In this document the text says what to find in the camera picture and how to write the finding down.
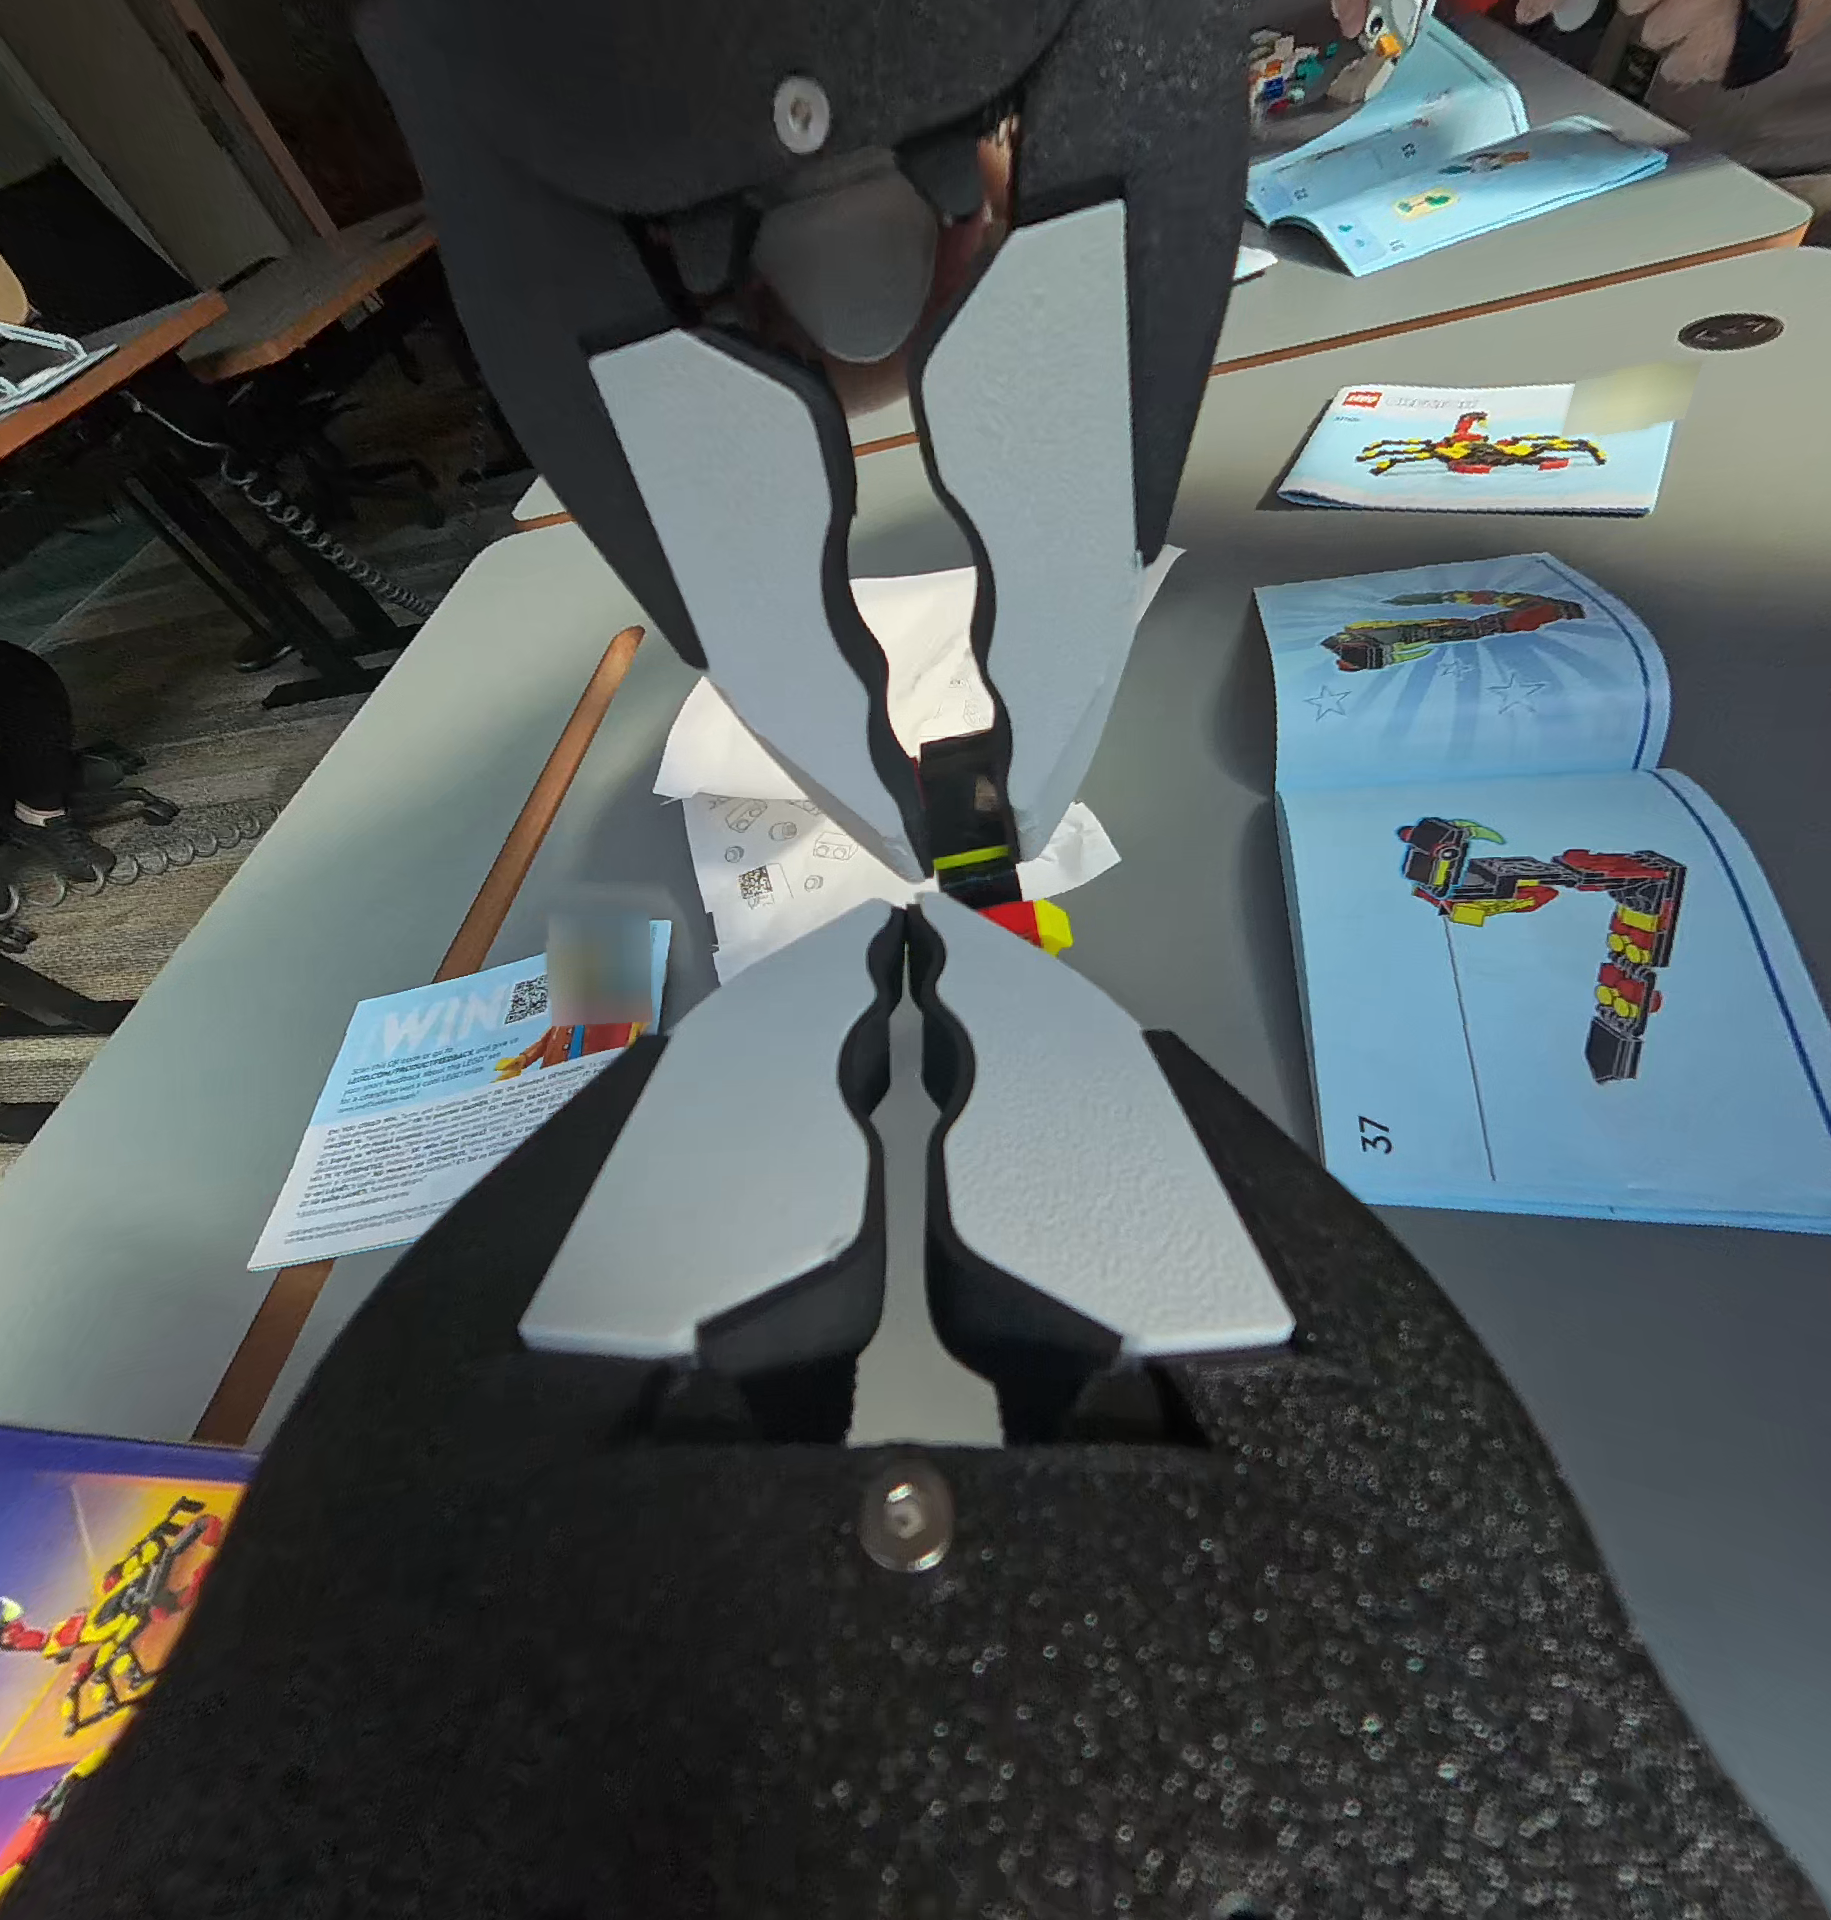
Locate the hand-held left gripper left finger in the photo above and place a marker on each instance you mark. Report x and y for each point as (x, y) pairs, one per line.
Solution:
(735, 1170)

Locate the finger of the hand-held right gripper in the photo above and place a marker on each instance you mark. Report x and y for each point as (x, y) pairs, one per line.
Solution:
(1058, 452)
(735, 527)

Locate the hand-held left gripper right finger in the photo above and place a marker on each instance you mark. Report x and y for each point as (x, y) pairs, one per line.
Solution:
(1096, 1185)

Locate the black red yellow brick model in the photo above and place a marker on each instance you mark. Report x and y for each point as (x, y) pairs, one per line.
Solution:
(957, 797)

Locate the another person's forearm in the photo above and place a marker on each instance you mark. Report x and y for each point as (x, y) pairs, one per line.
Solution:
(1635, 30)

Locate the wooden desk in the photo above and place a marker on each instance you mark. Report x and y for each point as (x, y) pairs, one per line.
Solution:
(315, 277)
(76, 382)

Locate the grey desk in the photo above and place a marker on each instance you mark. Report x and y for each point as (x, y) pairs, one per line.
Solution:
(181, 932)
(1725, 212)
(1635, 1427)

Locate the black round desk grommet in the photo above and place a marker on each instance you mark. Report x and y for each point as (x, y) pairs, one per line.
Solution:
(1731, 330)

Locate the white paper sheet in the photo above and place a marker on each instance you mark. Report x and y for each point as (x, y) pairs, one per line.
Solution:
(918, 622)

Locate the light blue leaflet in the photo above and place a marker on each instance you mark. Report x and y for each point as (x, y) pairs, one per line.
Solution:
(436, 1110)

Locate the closed blue instruction booklet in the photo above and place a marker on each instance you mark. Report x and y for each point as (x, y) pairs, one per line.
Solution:
(1469, 465)

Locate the pile of loose toy bricks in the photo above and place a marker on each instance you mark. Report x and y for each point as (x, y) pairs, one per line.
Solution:
(1286, 71)

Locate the open blue instruction booklet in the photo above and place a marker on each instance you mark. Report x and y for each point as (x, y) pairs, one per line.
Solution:
(1439, 165)
(1514, 1022)

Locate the small white toy model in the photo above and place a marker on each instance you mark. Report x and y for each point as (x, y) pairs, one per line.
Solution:
(1378, 62)

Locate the white plastic tray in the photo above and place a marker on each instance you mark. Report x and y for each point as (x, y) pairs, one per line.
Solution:
(15, 353)

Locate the black office chair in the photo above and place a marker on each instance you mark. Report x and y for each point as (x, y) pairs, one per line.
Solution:
(15, 722)

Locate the purple toy box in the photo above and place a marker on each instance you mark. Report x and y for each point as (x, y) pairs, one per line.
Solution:
(46, 1592)

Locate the black wristwatch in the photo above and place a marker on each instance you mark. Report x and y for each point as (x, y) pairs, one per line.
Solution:
(1755, 37)

